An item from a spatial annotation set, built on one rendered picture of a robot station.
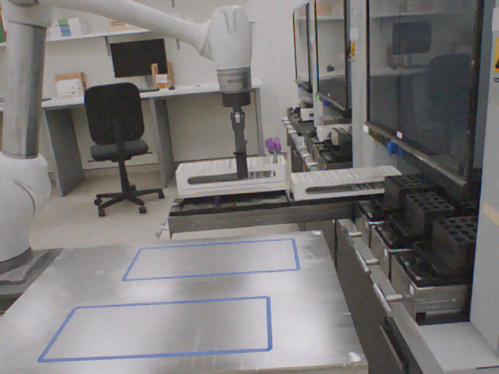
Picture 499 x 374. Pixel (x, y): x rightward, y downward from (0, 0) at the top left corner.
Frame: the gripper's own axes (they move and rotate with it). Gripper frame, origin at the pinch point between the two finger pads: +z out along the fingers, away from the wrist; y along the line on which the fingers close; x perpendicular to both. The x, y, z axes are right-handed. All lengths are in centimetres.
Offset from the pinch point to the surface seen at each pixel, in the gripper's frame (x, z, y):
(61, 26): -164, -65, -324
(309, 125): 36, 12, -119
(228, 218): -4.8, 12.9, 6.8
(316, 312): 11, 10, 59
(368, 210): 30.5, 9.9, 17.0
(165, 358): -12, 10, 67
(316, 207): 19.2, 11.8, 6.8
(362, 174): 32.9, 5.2, 2.0
